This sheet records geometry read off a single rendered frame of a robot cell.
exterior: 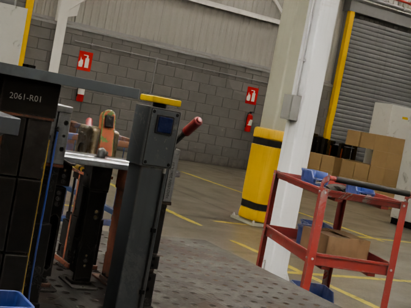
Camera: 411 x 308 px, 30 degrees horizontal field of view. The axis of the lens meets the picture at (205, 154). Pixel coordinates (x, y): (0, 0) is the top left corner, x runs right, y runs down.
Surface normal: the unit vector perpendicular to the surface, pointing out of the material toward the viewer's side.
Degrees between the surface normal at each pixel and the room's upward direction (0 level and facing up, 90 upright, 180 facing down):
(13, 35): 90
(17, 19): 90
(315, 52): 90
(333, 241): 90
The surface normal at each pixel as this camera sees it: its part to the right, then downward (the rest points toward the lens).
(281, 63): -0.86, -0.14
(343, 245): 0.37, 0.12
